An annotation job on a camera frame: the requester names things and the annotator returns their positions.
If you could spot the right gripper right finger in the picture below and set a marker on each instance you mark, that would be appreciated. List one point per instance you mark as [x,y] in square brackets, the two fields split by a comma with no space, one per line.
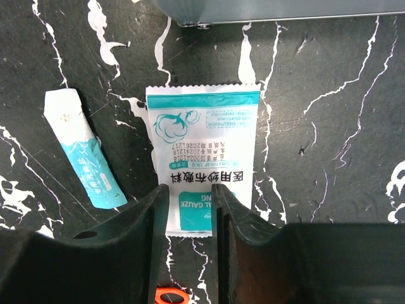
[303,263]

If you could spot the medical gauze packet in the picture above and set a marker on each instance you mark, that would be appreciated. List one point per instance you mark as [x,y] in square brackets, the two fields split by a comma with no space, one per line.
[202,135]

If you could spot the teal ointment tube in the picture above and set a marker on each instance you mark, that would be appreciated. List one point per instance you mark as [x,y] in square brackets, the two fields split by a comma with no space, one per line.
[64,113]

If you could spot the grey metal medicine case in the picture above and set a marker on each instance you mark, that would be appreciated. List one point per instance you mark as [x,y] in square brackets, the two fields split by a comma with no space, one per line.
[196,12]

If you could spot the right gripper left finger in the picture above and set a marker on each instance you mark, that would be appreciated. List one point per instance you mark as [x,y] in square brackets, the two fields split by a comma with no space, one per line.
[116,261]

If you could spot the orange handled scissors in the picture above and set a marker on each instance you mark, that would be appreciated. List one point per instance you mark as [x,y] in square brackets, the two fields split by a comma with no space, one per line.
[169,295]

